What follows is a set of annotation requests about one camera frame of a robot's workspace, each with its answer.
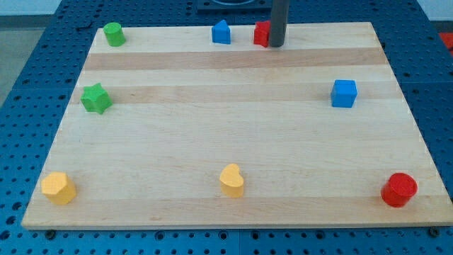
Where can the blue triangle block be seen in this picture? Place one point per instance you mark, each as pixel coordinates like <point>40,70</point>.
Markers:
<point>221,33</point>

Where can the green star block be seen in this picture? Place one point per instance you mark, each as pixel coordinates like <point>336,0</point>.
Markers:
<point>95,99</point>

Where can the red star block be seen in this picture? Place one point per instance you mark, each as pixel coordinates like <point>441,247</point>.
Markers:
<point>261,33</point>

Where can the yellow heart block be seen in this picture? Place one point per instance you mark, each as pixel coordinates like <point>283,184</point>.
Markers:
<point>231,181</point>

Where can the light wooden board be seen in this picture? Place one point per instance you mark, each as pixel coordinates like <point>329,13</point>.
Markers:
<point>185,107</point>

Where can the green cylinder block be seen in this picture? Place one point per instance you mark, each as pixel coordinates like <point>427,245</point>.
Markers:
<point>114,34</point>

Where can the yellow hexagon block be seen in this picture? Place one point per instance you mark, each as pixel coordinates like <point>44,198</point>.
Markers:
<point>58,188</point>

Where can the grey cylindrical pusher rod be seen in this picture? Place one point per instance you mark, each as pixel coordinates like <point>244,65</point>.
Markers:
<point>278,22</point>

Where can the blue cube block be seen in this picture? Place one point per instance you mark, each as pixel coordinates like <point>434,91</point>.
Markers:
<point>343,93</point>

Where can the red cylinder block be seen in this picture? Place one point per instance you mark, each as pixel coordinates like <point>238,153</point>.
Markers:
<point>398,190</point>

